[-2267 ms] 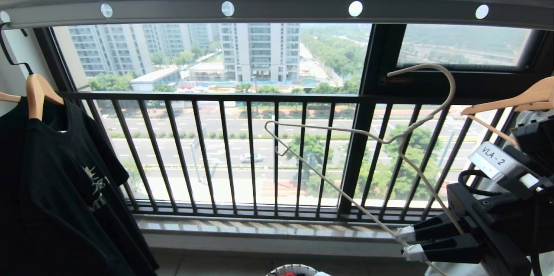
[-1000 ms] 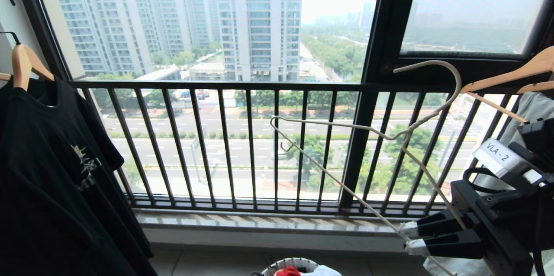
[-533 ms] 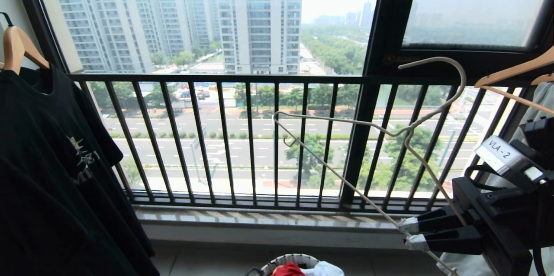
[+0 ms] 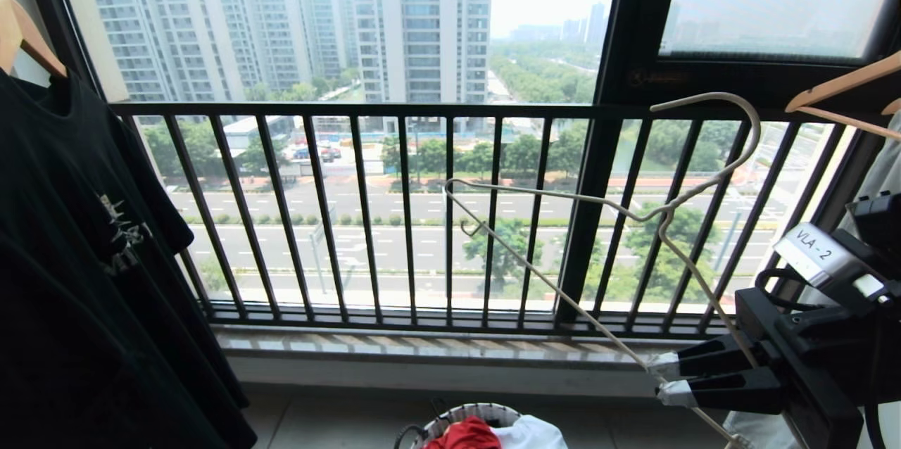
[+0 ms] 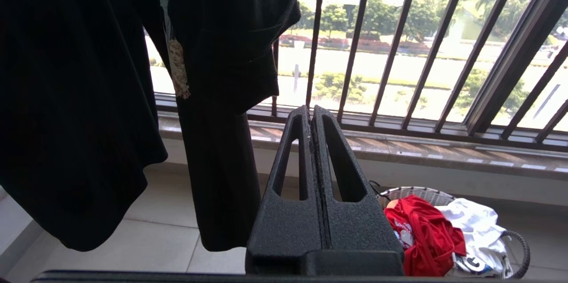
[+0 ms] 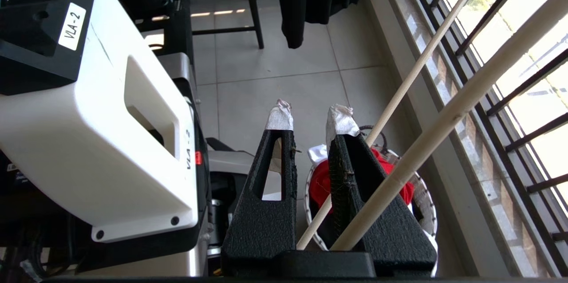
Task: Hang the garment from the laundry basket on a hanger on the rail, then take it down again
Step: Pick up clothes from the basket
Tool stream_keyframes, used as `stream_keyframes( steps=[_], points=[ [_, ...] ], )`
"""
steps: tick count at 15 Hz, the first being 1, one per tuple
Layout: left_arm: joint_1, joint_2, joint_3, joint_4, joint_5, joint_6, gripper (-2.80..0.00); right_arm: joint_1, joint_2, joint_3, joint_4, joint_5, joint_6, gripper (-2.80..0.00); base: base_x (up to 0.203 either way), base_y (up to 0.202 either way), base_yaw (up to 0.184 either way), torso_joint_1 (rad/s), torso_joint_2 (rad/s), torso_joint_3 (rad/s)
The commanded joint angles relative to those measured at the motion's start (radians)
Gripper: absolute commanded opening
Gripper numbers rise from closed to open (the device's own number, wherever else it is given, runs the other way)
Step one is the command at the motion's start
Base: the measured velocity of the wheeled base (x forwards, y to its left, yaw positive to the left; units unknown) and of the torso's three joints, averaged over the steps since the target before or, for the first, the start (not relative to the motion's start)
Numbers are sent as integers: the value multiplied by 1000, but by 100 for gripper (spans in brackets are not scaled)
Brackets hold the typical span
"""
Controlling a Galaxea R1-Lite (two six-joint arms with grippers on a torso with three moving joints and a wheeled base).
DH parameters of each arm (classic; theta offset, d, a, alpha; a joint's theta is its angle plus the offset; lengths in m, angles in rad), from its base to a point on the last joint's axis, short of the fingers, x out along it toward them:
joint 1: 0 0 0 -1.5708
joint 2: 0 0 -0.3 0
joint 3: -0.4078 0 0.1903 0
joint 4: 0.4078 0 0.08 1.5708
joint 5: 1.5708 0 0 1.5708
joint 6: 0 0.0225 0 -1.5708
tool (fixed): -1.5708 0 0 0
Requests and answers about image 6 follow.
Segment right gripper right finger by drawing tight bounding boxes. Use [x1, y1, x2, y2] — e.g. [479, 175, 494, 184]
[326, 104, 438, 273]

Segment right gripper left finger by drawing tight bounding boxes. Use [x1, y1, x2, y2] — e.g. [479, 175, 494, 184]
[221, 99, 298, 271]

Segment white woven laundry basket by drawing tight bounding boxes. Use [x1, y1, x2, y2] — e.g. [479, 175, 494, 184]
[304, 125, 439, 277]

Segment red garment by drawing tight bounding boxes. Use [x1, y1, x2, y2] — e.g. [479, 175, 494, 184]
[309, 147, 415, 218]

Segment white garment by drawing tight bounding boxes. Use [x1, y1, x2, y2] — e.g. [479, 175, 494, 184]
[308, 144, 330, 165]

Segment stone window sill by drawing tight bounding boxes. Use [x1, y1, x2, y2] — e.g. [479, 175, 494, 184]
[372, 0, 553, 277]

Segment thick wooden pole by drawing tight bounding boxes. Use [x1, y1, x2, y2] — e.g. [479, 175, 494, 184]
[330, 0, 568, 252]

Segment thin wooden pole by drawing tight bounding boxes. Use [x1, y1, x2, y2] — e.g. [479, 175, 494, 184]
[296, 0, 494, 251]

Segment black window grille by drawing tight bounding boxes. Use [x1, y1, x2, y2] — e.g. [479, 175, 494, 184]
[398, 0, 568, 277]

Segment black stool legs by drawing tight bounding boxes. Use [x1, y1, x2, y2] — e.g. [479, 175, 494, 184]
[177, 0, 265, 50]

